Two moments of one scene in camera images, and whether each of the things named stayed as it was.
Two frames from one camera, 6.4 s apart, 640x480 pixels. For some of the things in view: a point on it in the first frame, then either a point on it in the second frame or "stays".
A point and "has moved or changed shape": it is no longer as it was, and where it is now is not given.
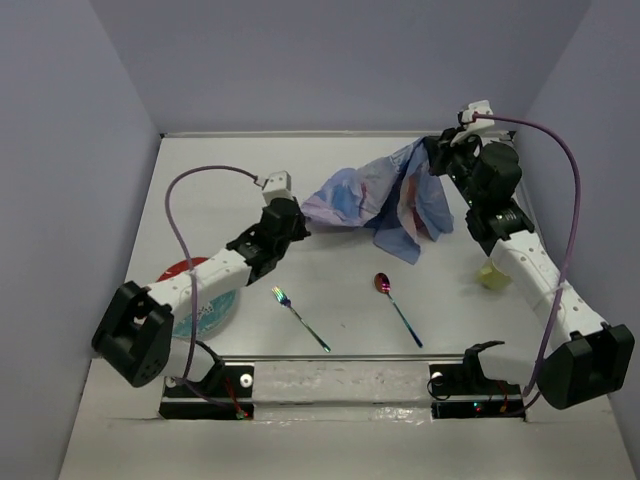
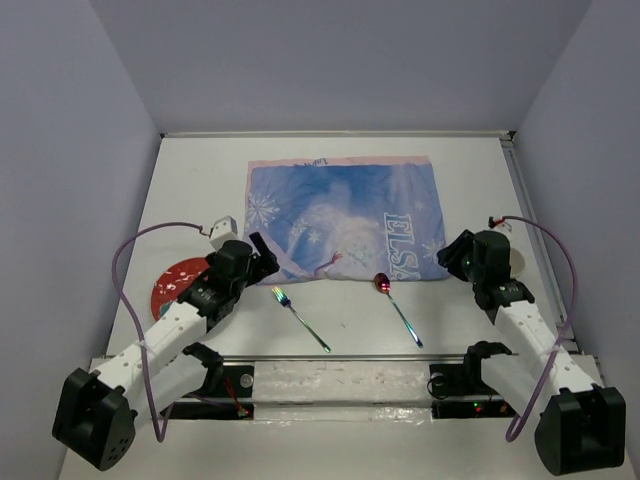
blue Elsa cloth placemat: (396, 198) has moved or changed shape
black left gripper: (301, 234) -> (264, 264)
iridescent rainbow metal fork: (284, 300) stays
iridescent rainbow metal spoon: (383, 284) stays
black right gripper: (440, 148) -> (448, 256)
